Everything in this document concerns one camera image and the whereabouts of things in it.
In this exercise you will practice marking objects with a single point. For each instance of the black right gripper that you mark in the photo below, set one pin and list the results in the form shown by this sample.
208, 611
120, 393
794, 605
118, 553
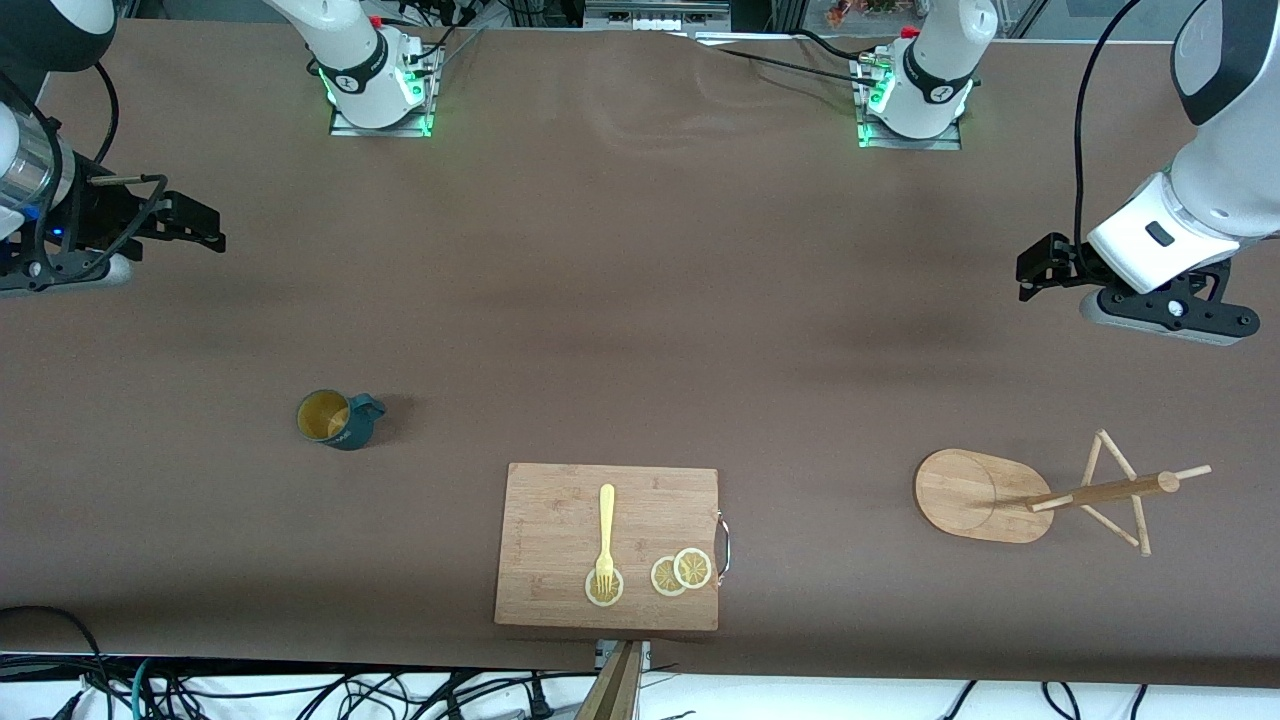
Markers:
100, 215

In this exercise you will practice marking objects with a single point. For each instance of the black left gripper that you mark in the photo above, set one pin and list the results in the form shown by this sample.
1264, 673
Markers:
1062, 262

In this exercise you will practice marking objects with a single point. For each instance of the teal mug yellow inside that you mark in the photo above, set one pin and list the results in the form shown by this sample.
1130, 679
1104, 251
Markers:
340, 425

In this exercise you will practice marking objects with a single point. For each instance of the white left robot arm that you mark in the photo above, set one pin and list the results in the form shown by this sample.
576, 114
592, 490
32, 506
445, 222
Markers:
1220, 190

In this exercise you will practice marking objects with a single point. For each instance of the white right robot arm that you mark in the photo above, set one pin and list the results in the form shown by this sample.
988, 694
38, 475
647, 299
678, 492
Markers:
350, 50

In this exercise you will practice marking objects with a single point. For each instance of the wooden mug rack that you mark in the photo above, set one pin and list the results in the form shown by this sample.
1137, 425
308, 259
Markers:
980, 495

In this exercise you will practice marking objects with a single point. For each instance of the brown table cover sheet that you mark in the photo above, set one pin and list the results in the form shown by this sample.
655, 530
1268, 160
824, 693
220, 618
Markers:
640, 300

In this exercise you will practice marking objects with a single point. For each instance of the grey power strip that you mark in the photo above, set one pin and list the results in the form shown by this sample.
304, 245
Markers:
655, 14

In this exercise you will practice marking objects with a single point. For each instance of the yellow plastic fork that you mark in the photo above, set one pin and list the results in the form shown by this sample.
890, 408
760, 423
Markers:
606, 515

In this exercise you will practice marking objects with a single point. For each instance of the lemon slice under fork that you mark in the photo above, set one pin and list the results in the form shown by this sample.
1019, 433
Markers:
592, 595

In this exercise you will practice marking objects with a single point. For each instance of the black power plug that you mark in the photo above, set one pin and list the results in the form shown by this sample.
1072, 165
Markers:
540, 705

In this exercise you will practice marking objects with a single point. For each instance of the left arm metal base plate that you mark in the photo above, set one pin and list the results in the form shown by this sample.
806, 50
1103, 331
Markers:
910, 143

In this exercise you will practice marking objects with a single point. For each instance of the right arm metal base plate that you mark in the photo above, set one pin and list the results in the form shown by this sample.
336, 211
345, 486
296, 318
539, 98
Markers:
380, 130

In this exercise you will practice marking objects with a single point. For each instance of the small metal bracket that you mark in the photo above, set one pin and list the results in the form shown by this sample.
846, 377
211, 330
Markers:
645, 655

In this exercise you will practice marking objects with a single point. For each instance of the wooden post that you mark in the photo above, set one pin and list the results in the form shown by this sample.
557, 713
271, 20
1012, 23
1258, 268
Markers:
612, 690

